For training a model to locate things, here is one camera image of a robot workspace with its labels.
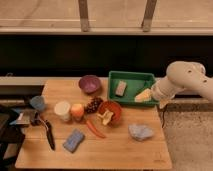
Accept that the grey eraser block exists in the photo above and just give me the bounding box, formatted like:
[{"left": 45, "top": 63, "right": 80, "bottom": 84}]
[{"left": 115, "top": 81, "right": 127, "bottom": 96}]

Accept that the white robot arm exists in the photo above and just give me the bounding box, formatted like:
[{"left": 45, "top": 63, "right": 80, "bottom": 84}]
[{"left": 134, "top": 61, "right": 213, "bottom": 108}]

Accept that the red bowl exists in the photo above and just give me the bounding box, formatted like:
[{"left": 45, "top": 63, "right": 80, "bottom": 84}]
[{"left": 97, "top": 101, "right": 122, "bottom": 125}]

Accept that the purple bowl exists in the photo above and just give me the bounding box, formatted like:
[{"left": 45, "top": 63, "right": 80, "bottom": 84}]
[{"left": 78, "top": 75, "right": 101, "bottom": 94}]

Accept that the green plastic tray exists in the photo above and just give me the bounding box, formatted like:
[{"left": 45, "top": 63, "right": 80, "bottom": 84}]
[{"left": 107, "top": 71, "right": 158, "bottom": 107}]

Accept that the crumpled blue grey cloth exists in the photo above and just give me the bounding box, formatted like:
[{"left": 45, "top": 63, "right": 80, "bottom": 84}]
[{"left": 128, "top": 124, "right": 154, "bottom": 141}]

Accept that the banana peel toy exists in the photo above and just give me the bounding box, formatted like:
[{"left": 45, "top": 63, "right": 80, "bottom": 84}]
[{"left": 98, "top": 110, "right": 114, "bottom": 125}]

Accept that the dark grape bunch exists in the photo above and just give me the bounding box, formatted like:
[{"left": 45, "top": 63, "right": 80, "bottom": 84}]
[{"left": 85, "top": 97, "right": 103, "bottom": 114}]

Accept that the orange carrot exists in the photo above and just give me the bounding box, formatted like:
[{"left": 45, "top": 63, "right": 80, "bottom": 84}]
[{"left": 86, "top": 120, "right": 106, "bottom": 138}]

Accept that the red yellow apple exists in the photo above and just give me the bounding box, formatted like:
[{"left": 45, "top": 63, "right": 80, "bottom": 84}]
[{"left": 71, "top": 104, "right": 84, "bottom": 121}]

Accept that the blue sponge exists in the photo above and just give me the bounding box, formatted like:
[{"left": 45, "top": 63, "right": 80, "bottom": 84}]
[{"left": 63, "top": 129, "right": 85, "bottom": 153}]

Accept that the white cup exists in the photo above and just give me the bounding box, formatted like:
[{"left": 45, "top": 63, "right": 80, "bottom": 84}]
[{"left": 54, "top": 101, "right": 71, "bottom": 122}]

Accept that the blue cup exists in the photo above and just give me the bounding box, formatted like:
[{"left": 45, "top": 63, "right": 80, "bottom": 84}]
[{"left": 30, "top": 96, "right": 46, "bottom": 111}]

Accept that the black device at left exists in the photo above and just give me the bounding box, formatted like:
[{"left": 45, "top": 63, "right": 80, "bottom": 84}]
[{"left": 0, "top": 105, "right": 25, "bottom": 170}]

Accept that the black handled knife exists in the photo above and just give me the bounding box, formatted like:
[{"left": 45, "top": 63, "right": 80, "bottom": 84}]
[{"left": 40, "top": 118, "right": 55, "bottom": 150}]

